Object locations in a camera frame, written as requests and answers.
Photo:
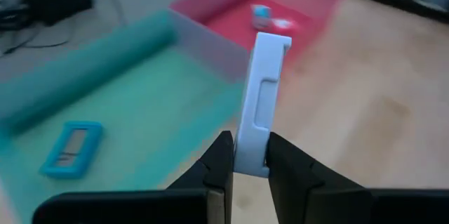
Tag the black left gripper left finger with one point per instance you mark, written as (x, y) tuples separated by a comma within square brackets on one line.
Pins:
[(196, 203)]

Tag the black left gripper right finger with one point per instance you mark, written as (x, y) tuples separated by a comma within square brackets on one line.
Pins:
[(298, 196)]

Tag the small blue white object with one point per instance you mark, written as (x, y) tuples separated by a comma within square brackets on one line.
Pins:
[(261, 18)]

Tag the teal translucent plastic bin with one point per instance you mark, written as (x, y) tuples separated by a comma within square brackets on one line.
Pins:
[(140, 111)]

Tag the pink translucent plastic bin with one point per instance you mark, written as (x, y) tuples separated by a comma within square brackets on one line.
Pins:
[(231, 20)]

